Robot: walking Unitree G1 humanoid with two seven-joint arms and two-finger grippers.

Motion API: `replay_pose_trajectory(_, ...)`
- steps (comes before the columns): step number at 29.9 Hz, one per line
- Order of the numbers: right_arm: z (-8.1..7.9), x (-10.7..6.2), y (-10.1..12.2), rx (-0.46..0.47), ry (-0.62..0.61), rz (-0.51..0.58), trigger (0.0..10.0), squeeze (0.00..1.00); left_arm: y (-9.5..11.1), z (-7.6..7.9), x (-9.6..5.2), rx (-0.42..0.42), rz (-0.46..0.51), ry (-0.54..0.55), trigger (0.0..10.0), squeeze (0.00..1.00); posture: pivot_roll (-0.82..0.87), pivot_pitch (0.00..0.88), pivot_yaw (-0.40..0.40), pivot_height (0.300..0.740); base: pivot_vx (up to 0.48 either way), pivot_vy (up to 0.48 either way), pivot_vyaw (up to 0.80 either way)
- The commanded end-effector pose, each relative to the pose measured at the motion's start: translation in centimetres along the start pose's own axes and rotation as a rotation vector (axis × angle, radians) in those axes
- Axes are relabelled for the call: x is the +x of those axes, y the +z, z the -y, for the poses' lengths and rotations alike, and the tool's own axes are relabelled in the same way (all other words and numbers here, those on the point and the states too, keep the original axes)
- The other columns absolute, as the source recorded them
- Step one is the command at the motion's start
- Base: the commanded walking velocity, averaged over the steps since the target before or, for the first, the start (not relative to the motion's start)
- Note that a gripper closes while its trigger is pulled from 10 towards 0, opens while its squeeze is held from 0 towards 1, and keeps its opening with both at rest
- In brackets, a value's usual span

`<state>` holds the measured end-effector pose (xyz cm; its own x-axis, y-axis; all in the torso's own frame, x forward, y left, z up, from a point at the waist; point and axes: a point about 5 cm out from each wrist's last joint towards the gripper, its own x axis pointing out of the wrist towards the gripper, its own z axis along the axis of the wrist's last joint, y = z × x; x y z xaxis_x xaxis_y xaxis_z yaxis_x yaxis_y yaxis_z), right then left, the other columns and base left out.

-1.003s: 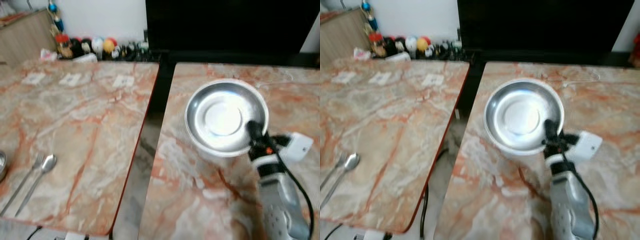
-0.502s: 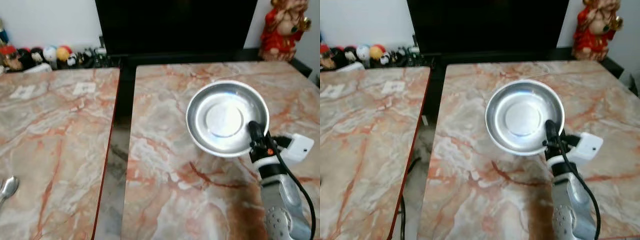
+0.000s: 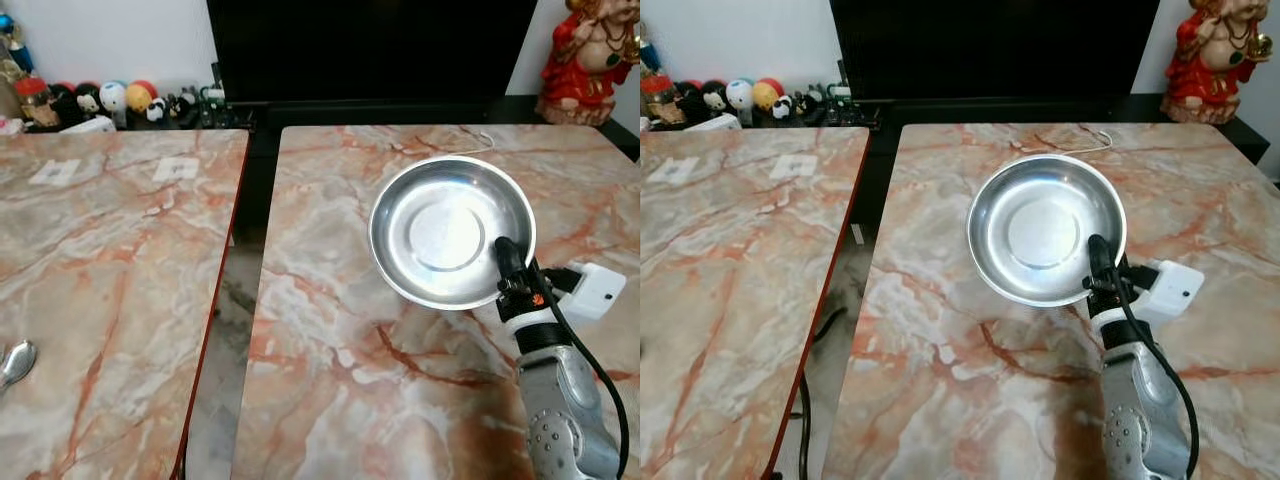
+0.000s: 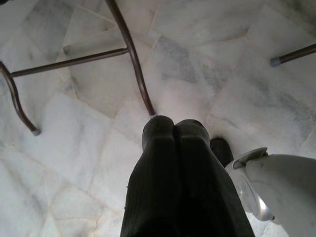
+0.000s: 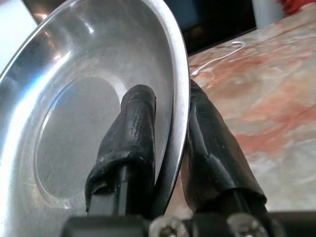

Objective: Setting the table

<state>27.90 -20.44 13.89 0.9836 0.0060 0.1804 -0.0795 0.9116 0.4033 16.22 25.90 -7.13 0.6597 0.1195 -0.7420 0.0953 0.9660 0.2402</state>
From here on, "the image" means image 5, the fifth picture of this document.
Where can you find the red fabric item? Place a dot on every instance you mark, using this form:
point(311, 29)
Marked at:
point(298, 3)

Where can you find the white cylindrical container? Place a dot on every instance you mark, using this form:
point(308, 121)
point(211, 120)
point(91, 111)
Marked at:
point(269, 11)

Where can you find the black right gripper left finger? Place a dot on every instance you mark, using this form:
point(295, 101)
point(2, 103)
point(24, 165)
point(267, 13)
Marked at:
point(133, 138)

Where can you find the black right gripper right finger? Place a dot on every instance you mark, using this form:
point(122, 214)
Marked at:
point(214, 158)

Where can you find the black cabinet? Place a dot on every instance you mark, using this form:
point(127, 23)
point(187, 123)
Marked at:
point(217, 22)

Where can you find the shiny steel plate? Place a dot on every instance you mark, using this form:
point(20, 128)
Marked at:
point(74, 86)

